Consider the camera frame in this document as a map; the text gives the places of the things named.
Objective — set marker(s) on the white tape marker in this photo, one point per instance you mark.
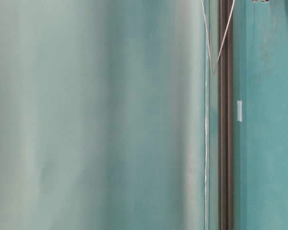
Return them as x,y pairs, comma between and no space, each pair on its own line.
239,111

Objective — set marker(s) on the long black aluminium rail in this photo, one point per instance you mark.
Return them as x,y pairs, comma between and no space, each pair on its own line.
225,114

